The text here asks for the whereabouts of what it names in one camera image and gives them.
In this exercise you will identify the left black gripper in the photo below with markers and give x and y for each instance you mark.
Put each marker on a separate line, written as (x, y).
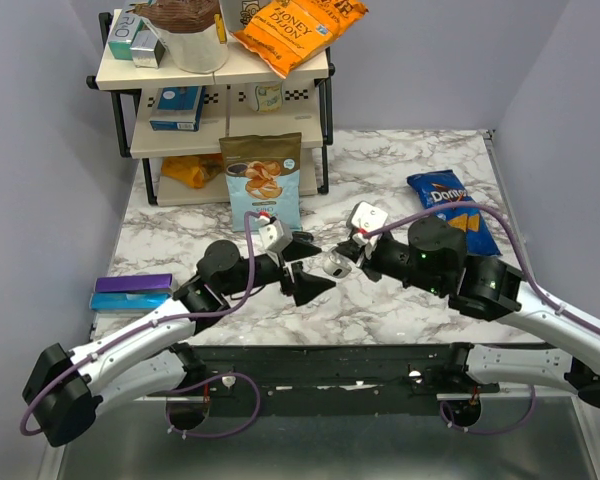
(306, 286)

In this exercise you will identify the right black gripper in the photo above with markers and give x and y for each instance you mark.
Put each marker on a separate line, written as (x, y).
(361, 254)

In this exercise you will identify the white earbud charging case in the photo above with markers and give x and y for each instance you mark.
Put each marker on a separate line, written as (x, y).
(336, 264)

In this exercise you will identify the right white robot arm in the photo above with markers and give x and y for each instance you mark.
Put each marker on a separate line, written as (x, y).
(435, 259)

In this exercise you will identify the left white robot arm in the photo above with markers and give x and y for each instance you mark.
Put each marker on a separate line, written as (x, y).
(67, 390)

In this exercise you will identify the black marbled charging case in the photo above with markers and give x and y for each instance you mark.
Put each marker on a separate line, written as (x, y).
(304, 236)

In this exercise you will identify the blue doritos bag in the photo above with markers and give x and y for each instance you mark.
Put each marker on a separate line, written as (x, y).
(444, 187)

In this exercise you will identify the cassava chips bag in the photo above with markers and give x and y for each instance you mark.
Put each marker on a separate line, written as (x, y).
(262, 175)

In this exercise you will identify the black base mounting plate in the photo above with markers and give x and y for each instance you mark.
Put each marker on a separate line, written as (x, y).
(305, 381)

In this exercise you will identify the purple box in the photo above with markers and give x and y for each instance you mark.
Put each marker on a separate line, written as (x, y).
(163, 283)

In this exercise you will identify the orange snack bag bottom shelf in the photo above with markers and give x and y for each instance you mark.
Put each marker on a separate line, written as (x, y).
(194, 171)

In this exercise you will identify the white cup on shelf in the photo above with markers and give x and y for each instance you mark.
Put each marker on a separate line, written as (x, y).
(265, 97)

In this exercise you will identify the black and cream shelf rack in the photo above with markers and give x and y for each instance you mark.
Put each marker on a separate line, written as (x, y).
(307, 108)

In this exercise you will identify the shiny blue box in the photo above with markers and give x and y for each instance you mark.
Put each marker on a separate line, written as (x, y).
(127, 302)

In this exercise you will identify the blue box on shelf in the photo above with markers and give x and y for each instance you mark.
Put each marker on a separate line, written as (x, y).
(178, 109)

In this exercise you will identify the orange honey dijon chip bag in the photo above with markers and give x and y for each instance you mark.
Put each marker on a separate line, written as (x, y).
(286, 34)

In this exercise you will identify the white and brown paper bag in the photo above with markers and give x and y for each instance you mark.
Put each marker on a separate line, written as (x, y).
(192, 31)

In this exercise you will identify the white carton top shelf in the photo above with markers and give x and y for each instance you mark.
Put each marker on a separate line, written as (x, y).
(238, 13)

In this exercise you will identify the silver small box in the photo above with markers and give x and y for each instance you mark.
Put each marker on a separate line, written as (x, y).
(146, 50)

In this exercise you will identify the teal RO box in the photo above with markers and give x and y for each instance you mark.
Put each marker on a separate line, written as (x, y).
(124, 30)

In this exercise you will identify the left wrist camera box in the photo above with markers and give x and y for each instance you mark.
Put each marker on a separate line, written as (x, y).
(275, 236)

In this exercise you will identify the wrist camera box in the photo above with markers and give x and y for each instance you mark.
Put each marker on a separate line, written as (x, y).
(365, 218)
(275, 236)

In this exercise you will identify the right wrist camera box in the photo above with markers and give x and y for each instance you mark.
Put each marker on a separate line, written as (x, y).
(365, 218)

